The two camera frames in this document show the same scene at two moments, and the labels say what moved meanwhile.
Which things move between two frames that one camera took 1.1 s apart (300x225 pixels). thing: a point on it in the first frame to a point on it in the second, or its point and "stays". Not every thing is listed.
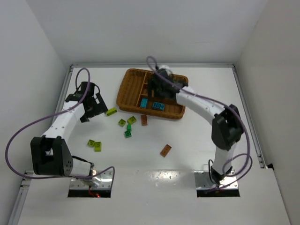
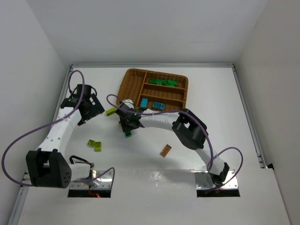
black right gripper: x=154 y=86 to x=125 y=124
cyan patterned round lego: x=159 y=106 stays
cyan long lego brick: x=144 y=103 stays
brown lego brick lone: x=165 y=151 stays
